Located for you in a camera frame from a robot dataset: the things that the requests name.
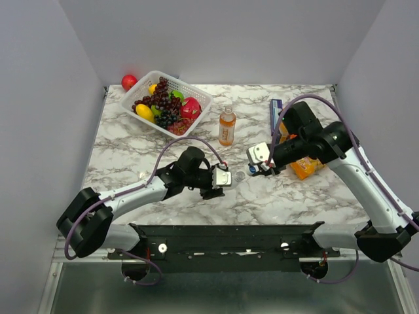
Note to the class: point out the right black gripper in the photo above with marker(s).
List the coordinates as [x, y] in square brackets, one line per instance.
[272, 171]

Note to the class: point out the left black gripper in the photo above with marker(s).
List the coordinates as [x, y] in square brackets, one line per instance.
[208, 193]

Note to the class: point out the clear plastic bottle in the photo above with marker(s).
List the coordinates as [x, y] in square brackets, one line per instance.
[237, 178]

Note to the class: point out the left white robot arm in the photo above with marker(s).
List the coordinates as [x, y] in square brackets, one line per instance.
[86, 223]

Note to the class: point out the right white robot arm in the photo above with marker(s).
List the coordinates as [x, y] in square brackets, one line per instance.
[391, 223]

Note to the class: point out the tall orange drink bottle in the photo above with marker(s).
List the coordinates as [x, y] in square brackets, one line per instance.
[227, 122]

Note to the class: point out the orange snack bag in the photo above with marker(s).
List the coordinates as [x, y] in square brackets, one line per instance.
[306, 167]

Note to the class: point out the orange razor package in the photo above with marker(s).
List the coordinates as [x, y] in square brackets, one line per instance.
[283, 133]

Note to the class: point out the blue toothpaste box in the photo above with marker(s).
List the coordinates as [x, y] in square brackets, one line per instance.
[275, 108]

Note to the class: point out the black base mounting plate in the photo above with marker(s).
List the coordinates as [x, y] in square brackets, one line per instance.
[218, 248]

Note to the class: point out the black grape bunch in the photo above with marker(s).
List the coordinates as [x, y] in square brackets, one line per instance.
[165, 119]

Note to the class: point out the pink dragon fruit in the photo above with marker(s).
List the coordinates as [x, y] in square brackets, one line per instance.
[190, 108]

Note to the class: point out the green apple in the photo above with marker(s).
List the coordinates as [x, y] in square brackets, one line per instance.
[176, 94]

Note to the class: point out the dark purple grape bunch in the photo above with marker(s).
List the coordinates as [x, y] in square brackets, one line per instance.
[160, 100]

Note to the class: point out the yellow lemon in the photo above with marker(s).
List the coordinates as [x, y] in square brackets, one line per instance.
[152, 89]

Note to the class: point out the white plastic fruit basket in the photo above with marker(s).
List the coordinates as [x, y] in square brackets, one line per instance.
[141, 89]

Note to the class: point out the red apple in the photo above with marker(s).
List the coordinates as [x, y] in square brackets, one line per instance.
[128, 81]

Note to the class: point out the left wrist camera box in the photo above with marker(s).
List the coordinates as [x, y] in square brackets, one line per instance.
[221, 176]

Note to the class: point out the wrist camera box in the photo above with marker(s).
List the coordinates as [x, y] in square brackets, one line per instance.
[221, 176]
[258, 153]

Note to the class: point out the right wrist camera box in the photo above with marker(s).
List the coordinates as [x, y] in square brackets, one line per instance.
[258, 153]

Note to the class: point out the aluminium frame rail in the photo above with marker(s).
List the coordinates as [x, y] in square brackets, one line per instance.
[113, 254]

